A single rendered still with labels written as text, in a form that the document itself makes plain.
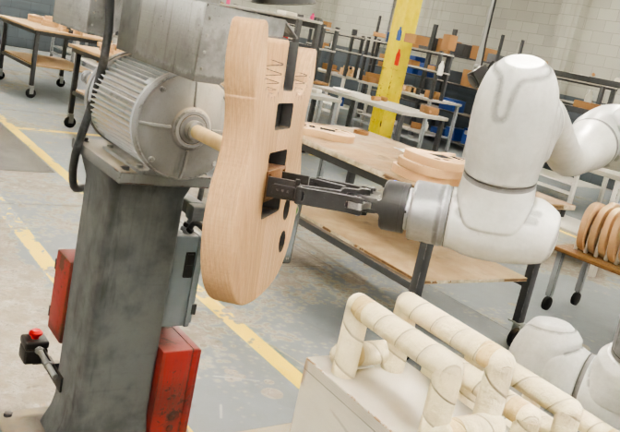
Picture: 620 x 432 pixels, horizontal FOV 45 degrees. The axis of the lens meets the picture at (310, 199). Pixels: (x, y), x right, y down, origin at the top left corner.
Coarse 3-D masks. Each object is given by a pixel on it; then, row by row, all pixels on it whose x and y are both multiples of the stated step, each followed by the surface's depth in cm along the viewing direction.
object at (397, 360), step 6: (396, 306) 98; (396, 312) 98; (402, 312) 97; (402, 318) 97; (408, 318) 97; (414, 324) 98; (390, 348) 98; (396, 348) 98; (390, 354) 98; (396, 354) 98; (402, 354) 98; (390, 360) 98; (396, 360) 98; (402, 360) 98; (384, 366) 99; (390, 366) 99; (396, 366) 98; (402, 366) 99; (390, 372) 99; (396, 372) 99; (402, 372) 100
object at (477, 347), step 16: (400, 304) 97; (416, 304) 95; (416, 320) 95; (432, 320) 92; (448, 320) 91; (448, 336) 90; (464, 336) 88; (480, 336) 87; (464, 352) 88; (480, 352) 85; (496, 352) 84; (512, 368) 84
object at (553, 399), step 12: (516, 372) 101; (528, 372) 101; (516, 384) 101; (528, 384) 99; (540, 384) 98; (528, 396) 100; (540, 396) 97; (552, 396) 96; (564, 396) 96; (552, 408) 96; (564, 408) 94; (576, 408) 94
